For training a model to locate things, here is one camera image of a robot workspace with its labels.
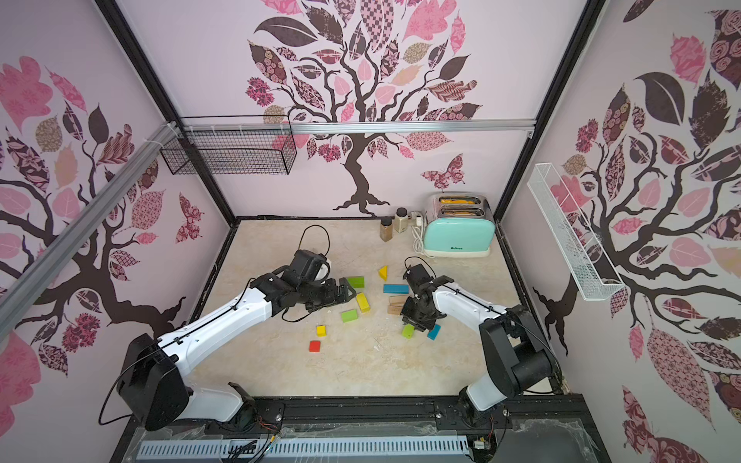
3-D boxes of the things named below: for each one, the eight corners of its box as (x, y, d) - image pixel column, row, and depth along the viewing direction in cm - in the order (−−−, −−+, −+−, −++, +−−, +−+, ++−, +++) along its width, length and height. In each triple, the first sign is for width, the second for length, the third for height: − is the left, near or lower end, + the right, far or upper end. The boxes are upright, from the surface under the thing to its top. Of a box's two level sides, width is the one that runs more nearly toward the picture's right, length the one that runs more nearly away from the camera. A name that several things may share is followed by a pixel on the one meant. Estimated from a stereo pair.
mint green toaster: (424, 259, 109) (430, 227, 95) (419, 225, 121) (424, 192, 107) (485, 259, 109) (500, 227, 95) (475, 225, 121) (487, 192, 107)
